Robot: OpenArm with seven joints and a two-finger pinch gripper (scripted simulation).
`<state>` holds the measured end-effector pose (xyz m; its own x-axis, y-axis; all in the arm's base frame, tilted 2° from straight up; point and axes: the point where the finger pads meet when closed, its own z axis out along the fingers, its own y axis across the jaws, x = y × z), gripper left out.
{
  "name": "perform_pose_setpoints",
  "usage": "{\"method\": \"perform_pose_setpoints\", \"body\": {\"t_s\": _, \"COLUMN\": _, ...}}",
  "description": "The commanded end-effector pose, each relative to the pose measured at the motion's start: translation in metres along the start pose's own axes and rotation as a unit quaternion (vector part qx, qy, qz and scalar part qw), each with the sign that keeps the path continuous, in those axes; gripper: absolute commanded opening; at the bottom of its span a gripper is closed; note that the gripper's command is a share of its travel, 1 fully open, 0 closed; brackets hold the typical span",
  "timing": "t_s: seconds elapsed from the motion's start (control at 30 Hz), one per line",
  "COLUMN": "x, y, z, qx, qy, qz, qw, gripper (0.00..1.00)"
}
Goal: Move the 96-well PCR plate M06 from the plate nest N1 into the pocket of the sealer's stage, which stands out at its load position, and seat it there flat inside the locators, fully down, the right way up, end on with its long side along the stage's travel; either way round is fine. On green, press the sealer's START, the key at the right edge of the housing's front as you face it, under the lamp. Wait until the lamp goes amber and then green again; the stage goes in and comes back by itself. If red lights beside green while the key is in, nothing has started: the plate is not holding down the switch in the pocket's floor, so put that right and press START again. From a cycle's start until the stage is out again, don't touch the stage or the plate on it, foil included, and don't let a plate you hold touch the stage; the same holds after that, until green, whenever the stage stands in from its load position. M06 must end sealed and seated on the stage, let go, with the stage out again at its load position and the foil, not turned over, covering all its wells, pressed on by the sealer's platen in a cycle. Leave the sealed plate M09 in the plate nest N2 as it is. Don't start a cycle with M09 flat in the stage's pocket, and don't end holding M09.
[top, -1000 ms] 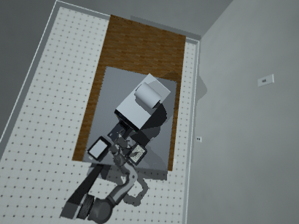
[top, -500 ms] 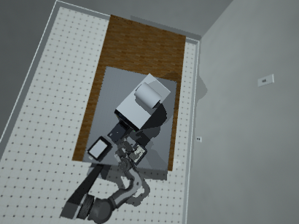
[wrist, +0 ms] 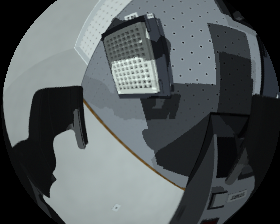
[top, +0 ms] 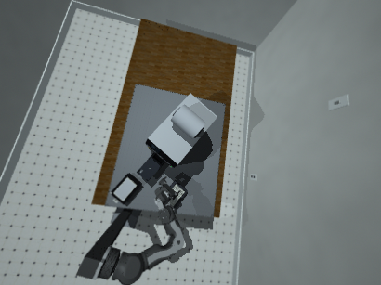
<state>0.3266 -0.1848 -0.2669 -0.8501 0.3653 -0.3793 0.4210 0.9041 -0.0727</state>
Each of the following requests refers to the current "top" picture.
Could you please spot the grey cylinder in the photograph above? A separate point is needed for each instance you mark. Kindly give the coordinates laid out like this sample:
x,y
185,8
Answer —
x,y
189,122

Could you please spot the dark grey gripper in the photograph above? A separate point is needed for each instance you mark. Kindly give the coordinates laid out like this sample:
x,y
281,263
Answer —
x,y
164,187

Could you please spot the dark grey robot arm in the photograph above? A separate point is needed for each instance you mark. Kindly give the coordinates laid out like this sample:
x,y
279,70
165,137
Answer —
x,y
130,266

